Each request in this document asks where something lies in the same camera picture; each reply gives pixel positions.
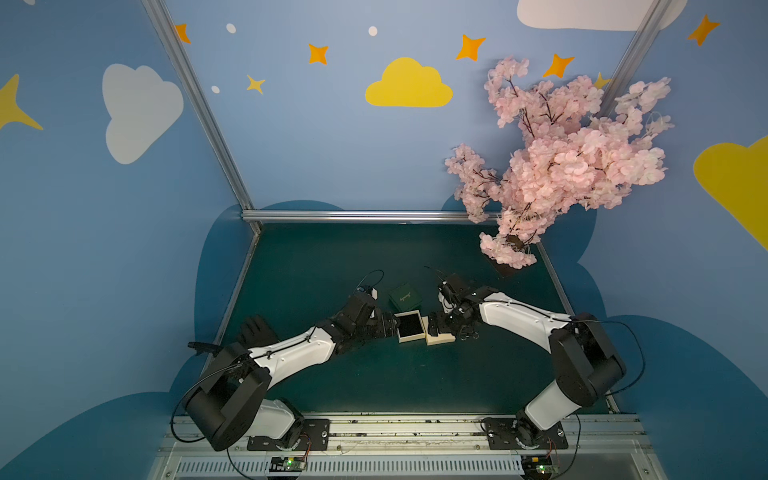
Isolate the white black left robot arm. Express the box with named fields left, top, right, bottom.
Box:
left=177, top=291, right=399, bottom=451

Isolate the green circuit board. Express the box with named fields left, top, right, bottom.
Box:
left=268, top=457, right=307, bottom=475
left=520, top=456, right=557, bottom=480

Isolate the pink cherry blossom tree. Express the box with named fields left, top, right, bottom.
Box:
left=445, top=57, right=673, bottom=269

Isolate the aluminium frame post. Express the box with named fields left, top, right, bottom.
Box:
left=142, top=0, right=253, bottom=210
left=597, top=0, right=673, bottom=117

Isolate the front aluminium rail track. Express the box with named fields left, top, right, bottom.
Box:
left=148, top=413, right=666, bottom=479

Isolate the right green circuit board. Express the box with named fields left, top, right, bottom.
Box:
left=520, top=456, right=557, bottom=480

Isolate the brown tree base plate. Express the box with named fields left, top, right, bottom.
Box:
left=492, top=235, right=530, bottom=278

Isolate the black red handled tool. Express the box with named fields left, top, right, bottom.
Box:
left=187, top=341, right=223, bottom=357

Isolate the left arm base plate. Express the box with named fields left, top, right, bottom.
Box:
left=247, top=418, right=330, bottom=452

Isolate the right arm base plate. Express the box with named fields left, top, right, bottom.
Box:
left=480, top=417, right=569, bottom=450

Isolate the left aluminium frame post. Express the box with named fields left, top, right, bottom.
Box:
left=142, top=0, right=253, bottom=210

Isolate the white flower gift box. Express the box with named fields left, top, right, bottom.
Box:
left=421, top=316, right=456, bottom=346

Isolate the left green circuit board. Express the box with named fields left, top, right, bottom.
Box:
left=268, top=457, right=307, bottom=475

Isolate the right aluminium frame post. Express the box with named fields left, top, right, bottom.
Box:
left=597, top=0, right=673, bottom=117

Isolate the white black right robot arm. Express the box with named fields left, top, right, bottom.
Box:
left=434, top=274, right=627, bottom=436

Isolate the black glove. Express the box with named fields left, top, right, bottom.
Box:
left=236, top=315, right=279, bottom=349

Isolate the white box base black insert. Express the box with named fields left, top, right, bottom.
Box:
left=395, top=310, right=426, bottom=343

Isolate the green jewelry box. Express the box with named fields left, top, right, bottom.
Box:
left=388, top=283, right=422, bottom=313

